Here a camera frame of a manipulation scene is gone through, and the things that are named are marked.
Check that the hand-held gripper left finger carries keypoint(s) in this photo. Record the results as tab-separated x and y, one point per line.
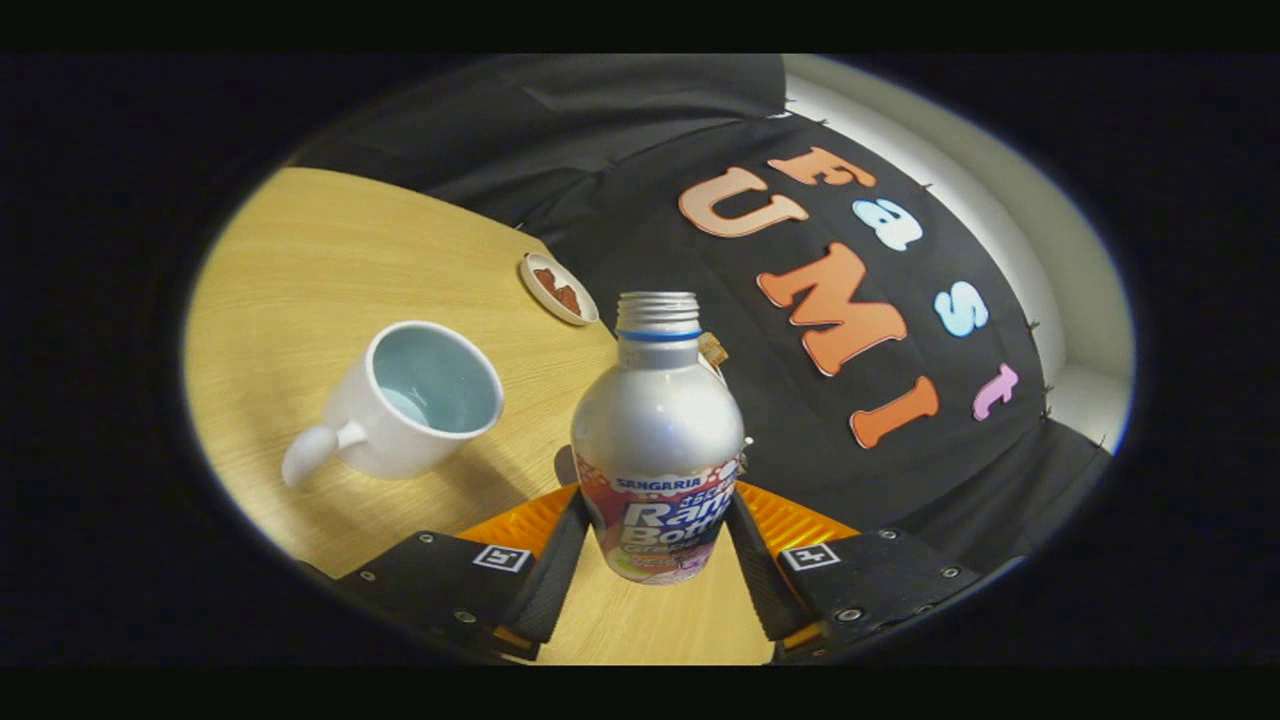
550	590

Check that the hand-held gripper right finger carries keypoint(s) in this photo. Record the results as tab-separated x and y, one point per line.
760	590

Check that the silver juice bottle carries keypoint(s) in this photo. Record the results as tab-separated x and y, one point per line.
655	430

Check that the white cup blue inside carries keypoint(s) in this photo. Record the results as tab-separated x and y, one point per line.
400	440

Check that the white round plate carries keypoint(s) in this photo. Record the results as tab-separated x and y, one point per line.
580	315

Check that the red meat piece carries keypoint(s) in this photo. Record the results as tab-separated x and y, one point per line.
568	300
546	279

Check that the wooden table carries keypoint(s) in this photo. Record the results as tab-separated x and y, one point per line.
300	260

